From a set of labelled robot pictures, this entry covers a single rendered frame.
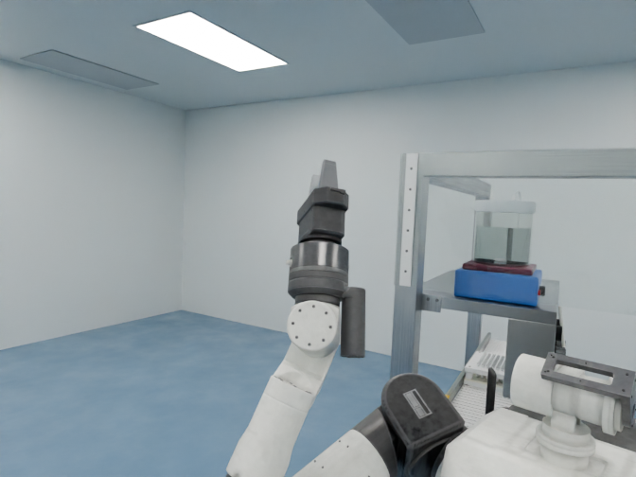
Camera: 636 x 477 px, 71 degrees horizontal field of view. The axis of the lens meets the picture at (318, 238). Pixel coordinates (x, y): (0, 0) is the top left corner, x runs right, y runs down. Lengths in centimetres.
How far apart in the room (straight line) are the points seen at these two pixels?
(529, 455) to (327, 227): 38
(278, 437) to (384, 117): 458
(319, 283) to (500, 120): 416
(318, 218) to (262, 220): 512
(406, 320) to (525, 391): 62
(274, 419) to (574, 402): 35
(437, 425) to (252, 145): 542
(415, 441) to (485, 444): 9
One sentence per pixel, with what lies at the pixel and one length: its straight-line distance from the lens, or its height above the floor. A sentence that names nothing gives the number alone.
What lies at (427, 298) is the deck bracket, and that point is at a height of 134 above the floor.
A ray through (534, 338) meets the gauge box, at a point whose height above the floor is 128.
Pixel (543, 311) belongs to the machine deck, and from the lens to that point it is 119.
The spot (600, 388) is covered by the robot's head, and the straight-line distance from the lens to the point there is 58.
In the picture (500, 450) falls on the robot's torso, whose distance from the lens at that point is 64.
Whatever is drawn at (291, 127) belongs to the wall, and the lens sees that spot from 559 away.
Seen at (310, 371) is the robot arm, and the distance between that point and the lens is 67.
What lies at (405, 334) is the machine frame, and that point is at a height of 125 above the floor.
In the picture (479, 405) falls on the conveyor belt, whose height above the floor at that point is 91.
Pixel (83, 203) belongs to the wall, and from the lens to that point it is 583.
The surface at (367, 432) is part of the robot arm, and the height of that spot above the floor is 125.
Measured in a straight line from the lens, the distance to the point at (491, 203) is 111.
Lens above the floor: 157
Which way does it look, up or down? 4 degrees down
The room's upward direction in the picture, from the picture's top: 2 degrees clockwise
